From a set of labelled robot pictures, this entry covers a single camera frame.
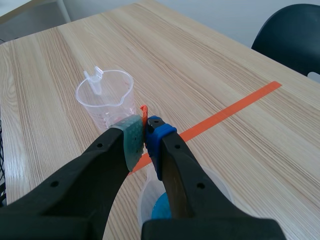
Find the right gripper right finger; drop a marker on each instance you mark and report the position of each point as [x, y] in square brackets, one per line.
[185, 175]

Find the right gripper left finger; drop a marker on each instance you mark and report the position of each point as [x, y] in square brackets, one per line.
[82, 180]

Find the clear beaker with blue liquid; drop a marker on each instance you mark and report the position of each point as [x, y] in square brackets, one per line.
[160, 205]

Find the empty clear plastic beaker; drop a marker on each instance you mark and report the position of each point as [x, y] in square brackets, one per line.
[107, 100]

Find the dark blue chair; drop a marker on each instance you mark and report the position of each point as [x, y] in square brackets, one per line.
[290, 37]

